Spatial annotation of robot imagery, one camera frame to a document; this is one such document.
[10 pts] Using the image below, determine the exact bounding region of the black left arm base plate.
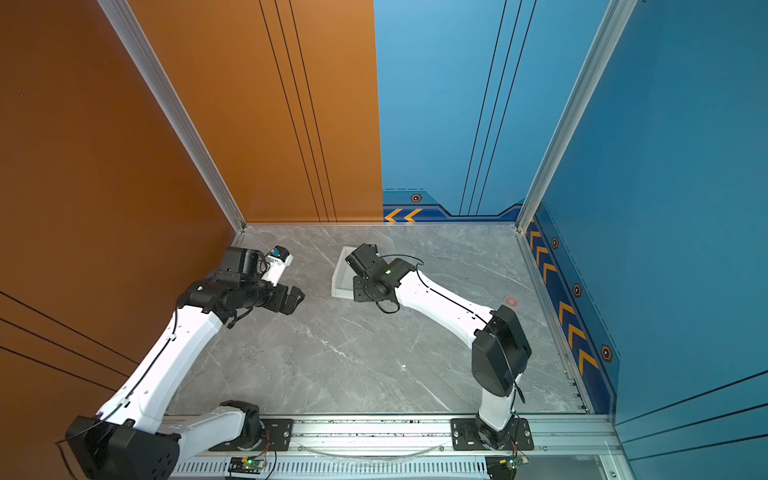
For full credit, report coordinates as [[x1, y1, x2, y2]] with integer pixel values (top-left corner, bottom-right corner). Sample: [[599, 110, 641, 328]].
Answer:
[[210, 418, 294, 453]]

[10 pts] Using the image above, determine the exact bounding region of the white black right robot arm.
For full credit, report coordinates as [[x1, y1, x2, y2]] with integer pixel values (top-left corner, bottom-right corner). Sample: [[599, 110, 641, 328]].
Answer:
[[345, 243, 532, 451]]

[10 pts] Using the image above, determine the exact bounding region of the green circuit board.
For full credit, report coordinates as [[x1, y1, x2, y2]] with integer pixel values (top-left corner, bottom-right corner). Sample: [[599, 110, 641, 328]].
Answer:
[[227, 456, 268, 476]]

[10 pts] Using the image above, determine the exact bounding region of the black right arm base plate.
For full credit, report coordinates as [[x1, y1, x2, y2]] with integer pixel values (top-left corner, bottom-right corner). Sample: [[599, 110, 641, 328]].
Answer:
[[450, 416, 535, 452]]

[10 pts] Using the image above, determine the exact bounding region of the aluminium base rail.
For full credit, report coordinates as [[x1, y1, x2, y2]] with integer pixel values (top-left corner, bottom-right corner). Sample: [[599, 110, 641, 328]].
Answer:
[[167, 414, 634, 479]]

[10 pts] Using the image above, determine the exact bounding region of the aluminium corner post left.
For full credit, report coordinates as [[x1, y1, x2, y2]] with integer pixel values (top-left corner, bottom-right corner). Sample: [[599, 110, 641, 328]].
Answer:
[[98, 0, 247, 233]]

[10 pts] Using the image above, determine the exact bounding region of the small right circuit board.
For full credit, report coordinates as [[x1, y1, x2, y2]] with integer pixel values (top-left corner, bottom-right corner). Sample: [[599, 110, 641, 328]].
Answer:
[[505, 451, 529, 469]]

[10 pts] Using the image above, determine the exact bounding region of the aluminium corner post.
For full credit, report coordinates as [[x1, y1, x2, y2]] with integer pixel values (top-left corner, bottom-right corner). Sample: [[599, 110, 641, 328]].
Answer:
[[98, 0, 247, 233], [516, 0, 638, 234]]

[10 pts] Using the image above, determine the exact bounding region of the white plastic bin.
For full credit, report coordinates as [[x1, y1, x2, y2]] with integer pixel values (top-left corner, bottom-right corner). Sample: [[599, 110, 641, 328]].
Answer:
[[331, 243, 379, 303]]

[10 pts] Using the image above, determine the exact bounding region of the aluminium corner post right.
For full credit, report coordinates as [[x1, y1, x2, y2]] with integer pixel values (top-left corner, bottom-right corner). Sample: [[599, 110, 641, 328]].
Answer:
[[516, 0, 638, 234]]

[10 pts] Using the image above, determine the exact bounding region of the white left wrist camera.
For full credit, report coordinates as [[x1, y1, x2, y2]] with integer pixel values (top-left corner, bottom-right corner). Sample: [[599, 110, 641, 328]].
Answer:
[[262, 245, 293, 286]]

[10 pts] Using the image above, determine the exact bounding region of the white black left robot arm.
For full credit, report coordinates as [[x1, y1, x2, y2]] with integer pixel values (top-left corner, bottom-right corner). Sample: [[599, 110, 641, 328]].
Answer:
[[57, 246, 305, 479]]

